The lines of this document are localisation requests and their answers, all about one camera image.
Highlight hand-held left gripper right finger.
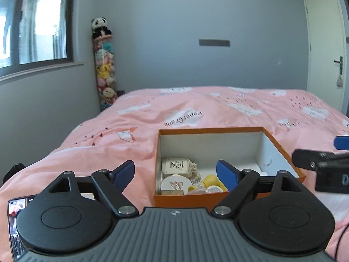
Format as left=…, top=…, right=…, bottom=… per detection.
left=213, top=159, right=317, bottom=218

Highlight dark wall switch panel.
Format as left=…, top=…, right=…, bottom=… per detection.
left=199, top=39, right=231, bottom=47

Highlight white door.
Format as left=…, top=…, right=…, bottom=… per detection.
left=303, top=0, right=347, bottom=114

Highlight black smartphone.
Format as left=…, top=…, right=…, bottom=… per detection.
left=8, top=193, right=96, bottom=261

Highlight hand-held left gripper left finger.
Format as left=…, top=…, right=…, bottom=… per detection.
left=37, top=160, right=138, bottom=217

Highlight orange cardboard box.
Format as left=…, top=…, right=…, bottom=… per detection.
left=153, top=126, right=306, bottom=208

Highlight pink printed blanket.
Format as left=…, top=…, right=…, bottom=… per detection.
left=0, top=86, right=349, bottom=262

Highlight black door handle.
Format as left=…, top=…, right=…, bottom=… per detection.
left=333, top=56, right=344, bottom=75

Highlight black bag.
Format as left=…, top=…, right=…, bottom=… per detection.
left=3, top=164, right=26, bottom=186

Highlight yellow pear-shaped bottle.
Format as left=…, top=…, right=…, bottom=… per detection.
left=202, top=175, right=222, bottom=187

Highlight dark framed window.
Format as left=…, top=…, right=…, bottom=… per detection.
left=0, top=0, right=84, bottom=82

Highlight white round compact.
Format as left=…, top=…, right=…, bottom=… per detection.
left=159, top=175, right=189, bottom=194

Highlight panda plush toy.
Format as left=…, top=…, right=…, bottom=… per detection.
left=91, top=17, right=113, bottom=40

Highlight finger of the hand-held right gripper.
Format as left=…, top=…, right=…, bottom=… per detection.
left=334, top=136, right=349, bottom=151
left=291, top=149, right=349, bottom=171

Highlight white drawstring cloth bag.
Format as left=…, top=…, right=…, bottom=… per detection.
left=188, top=162, right=203, bottom=186

